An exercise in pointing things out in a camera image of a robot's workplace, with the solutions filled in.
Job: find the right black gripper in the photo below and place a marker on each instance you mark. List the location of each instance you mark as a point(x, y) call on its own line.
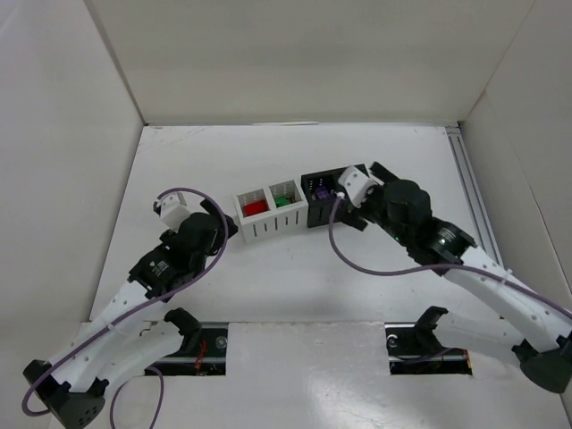
point(373, 192)

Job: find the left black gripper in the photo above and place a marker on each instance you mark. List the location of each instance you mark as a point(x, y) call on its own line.
point(219, 219)

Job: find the red rounded lego brick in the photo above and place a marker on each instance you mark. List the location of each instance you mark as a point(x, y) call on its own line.
point(255, 208)

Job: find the purple lego brick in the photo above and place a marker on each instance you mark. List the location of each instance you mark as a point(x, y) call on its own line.
point(323, 193)

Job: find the green arched lego brick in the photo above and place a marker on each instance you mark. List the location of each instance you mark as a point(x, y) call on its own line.
point(282, 201)

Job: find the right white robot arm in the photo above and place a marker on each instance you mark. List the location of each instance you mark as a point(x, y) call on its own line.
point(528, 332)

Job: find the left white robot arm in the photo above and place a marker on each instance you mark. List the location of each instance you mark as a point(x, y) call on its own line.
point(135, 329)

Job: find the black two-bin container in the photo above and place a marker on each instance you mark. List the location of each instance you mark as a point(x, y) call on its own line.
point(319, 212)

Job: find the white two-bin container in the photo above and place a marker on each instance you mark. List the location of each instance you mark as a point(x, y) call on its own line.
point(276, 221)

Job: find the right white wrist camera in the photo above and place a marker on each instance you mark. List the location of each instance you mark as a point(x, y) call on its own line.
point(355, 184)

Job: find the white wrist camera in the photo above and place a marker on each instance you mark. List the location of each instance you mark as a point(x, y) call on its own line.
point(172, 210)
point(355, 184)

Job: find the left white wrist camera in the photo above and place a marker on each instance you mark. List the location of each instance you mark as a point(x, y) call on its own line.
point(172, 210)

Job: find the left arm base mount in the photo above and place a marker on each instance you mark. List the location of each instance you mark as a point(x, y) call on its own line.
point(203, 347)

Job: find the aluminium rail right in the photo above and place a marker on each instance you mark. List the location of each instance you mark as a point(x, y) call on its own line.
point(484, 234)

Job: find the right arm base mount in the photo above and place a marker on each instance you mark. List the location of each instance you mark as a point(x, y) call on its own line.
point(414, 350)

